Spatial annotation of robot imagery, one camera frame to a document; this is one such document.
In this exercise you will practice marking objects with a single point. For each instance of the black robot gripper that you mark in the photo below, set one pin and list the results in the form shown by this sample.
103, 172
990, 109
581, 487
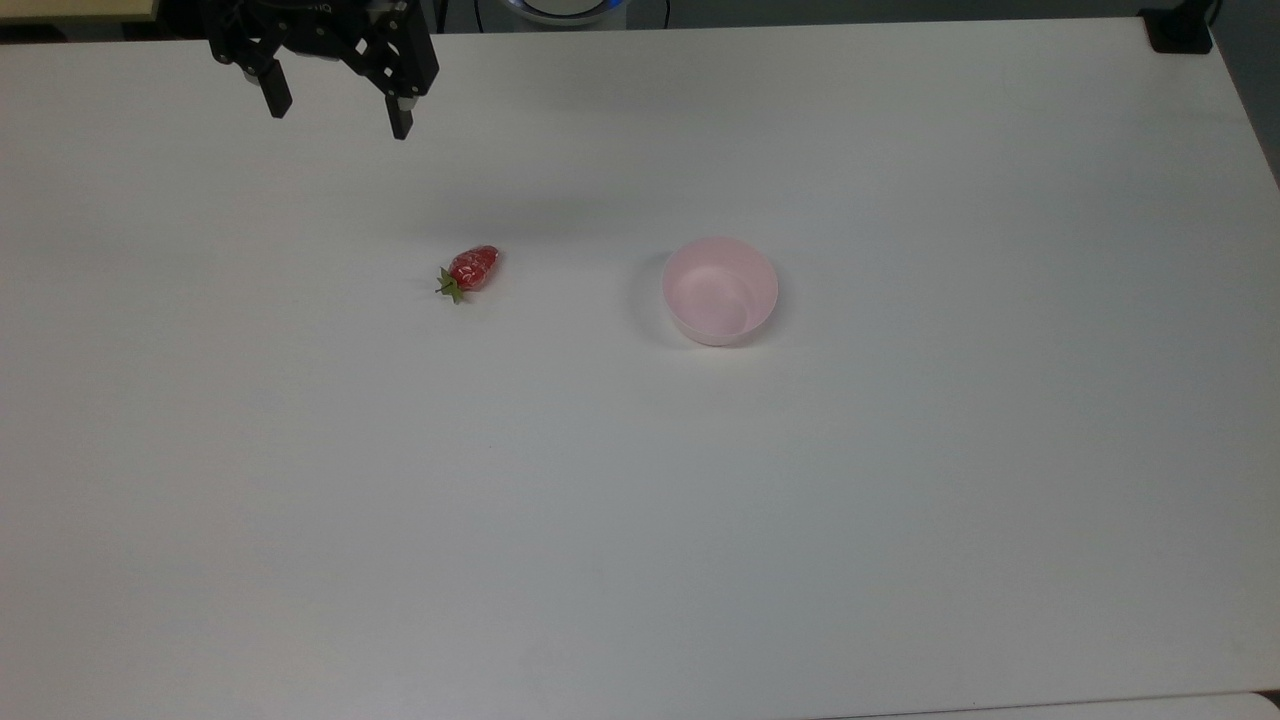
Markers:
330, 35

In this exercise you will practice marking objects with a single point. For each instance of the red strawberry with green leaves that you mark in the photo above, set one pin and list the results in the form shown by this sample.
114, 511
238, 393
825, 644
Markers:
473, 268

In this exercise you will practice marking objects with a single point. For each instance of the pink plastic bowl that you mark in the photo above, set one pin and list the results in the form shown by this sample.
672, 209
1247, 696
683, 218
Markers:
718, 292

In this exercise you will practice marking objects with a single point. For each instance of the light wooden table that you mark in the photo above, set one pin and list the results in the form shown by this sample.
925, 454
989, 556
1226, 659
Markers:
70, 9

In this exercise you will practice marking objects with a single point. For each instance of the black table clamp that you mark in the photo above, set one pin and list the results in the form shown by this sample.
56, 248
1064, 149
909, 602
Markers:
1178, 30

